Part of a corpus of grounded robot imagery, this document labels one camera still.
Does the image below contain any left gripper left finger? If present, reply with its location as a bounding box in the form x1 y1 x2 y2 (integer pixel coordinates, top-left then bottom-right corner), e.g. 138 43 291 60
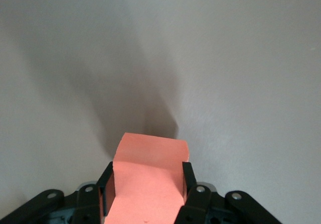
6 161 116 224

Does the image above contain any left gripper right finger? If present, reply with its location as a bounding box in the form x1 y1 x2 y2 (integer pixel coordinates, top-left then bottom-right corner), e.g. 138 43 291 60
175 161 281 224

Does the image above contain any orange foam block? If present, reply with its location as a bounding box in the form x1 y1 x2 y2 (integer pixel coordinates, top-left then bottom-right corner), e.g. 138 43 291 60
103 132 190 224

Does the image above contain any brown table mat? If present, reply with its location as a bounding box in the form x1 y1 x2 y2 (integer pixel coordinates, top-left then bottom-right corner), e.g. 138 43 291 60
0 0 321 224

